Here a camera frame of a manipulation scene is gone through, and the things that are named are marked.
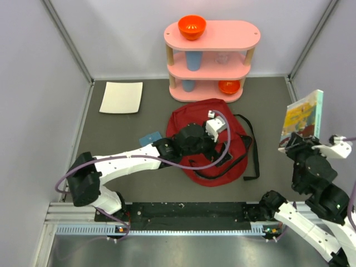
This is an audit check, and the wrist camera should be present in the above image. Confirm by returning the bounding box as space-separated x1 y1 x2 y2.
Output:
311 135 353 159
204 110 227 142

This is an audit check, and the red student backpack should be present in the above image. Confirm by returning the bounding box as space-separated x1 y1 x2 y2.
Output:
166 98 260 187

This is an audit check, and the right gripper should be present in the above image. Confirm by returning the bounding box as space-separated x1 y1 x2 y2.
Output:
284 131 329 191

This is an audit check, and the white paper sheet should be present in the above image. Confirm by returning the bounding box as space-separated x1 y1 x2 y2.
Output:
99 82 143 114

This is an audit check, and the upper blue cup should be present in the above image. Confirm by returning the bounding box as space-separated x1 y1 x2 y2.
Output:
185 51 202 71

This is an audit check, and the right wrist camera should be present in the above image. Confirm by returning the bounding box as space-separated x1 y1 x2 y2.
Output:
311 135 353 159

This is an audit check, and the clear glass on shelf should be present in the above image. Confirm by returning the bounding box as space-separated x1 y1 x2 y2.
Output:
215 52 230 65

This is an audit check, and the grey cable duct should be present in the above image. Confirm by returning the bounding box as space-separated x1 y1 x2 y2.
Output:
55 222 279 236

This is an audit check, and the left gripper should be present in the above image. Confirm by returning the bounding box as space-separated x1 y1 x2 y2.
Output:
182 122 232 167

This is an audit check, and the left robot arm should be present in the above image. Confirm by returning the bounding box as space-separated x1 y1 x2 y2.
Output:
66 120 231 221

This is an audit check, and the orange bowl on top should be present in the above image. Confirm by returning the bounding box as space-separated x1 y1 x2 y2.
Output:
178 14 206 41

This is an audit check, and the brown cover book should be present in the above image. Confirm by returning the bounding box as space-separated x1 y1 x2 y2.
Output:
278 90 324 152

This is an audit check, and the lower blue cup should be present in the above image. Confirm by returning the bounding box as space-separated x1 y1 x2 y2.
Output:
181 80 195 92

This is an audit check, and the orange bowl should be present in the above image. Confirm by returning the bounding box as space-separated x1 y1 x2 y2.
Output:
218 80 240 95
178 14 206 41

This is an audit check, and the aluminium frame rail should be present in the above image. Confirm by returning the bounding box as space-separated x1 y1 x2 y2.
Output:
44 202 96 224

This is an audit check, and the blue snap wallet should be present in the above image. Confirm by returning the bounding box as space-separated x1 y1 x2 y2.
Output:
139 131 162 147

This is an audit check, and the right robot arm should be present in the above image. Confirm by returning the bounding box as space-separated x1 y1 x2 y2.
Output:
259 132 355 266

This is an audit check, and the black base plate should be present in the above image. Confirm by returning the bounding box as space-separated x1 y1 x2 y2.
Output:
94 201 281 230

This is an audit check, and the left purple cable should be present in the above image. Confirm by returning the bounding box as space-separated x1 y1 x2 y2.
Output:
55 110 231 194

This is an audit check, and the pink three-tier shelf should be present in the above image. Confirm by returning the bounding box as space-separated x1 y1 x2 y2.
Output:
164 21 261 102

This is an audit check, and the orange bowl on bottom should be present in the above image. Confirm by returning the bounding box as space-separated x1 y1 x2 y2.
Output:
218 80 240 95

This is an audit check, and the blue cup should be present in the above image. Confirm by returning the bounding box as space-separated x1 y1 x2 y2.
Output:
181 80 195 92
185 51 202 71

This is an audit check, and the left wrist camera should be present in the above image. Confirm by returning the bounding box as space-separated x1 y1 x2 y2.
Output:
204 110 227 142

